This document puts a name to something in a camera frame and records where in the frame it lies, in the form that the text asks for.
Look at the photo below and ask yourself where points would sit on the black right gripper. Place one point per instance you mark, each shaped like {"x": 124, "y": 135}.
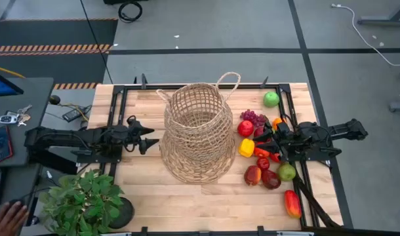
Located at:
{"x": 292, "y": 139}

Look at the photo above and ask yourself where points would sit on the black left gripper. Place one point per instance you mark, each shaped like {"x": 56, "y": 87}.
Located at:
{"x": 121, "y": 136}

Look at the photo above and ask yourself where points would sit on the yellow bell pepper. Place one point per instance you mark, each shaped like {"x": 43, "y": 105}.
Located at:
{"x": 246, "y": 147}

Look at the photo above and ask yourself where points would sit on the orange fruit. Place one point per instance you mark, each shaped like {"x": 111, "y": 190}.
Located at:
{"x": 277, "y": 122}

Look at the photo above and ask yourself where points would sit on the round crimson red apple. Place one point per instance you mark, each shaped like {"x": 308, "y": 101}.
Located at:
{"x": 245, "y": 128}

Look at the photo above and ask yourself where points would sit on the red and yellow peach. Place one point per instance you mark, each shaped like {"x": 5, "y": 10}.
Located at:
{"x": 252, "y": 175}

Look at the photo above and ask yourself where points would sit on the yellowish green apple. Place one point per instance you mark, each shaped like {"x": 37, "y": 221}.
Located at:
{"x": 287, "y": 172}

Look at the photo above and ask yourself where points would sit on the dark maroon fruit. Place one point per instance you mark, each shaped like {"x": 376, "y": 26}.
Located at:
{"x": 271, "y": 179}

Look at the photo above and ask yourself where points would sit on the bright green apple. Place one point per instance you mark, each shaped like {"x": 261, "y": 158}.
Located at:
{"x": 271, "y": 99}

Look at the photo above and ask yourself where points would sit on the red-orange mango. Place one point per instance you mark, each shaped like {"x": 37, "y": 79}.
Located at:
{"x": 292, "y": 204}

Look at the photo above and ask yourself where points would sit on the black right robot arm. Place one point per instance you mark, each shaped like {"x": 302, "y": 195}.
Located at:
{"x": 341, "y": 131}

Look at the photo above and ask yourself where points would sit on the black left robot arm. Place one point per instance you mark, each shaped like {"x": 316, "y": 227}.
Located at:
{"x": 62, "y": 135}

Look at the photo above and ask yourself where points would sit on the purple grape bunch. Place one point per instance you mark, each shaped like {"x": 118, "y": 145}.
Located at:
{"x": 252, "y": 117}

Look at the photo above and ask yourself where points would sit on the black power adapter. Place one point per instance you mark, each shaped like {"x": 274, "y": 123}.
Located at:
{"x": 73, "y": 113}

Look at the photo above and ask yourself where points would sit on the black plant pot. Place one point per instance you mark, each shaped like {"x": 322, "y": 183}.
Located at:
{"x": 125, "y": 213}

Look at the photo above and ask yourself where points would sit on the green leafy plant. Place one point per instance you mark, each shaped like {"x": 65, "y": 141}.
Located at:
{"x": 82, "y": 203}

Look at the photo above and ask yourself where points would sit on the black round knob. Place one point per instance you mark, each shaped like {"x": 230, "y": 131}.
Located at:
{"x": 54, "y": 99}

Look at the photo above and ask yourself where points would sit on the grey side desk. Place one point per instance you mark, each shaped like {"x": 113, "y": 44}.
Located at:
{"x": 32, "y": 98}

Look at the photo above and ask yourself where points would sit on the key bunch with fob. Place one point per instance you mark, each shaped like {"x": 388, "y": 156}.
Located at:
{"x": 10, "y": 118}

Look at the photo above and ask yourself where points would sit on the black hazard-striped floor mat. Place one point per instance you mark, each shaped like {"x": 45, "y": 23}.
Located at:
{"x": 55, "y": 32}

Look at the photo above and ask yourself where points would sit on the grey furniture foot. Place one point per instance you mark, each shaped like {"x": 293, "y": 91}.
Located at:
{"x": 399, "y": 107}

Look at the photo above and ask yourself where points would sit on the computer monitor with blue screen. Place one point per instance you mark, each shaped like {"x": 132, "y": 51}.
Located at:
{"x": 0, "y": 86}

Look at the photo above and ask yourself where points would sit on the person's hand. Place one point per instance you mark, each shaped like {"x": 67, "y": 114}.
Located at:
{"x": 8, "y": 219}

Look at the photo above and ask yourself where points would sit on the grey desk leg base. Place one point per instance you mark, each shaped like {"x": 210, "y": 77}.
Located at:
{"x": 383, "y": 21}

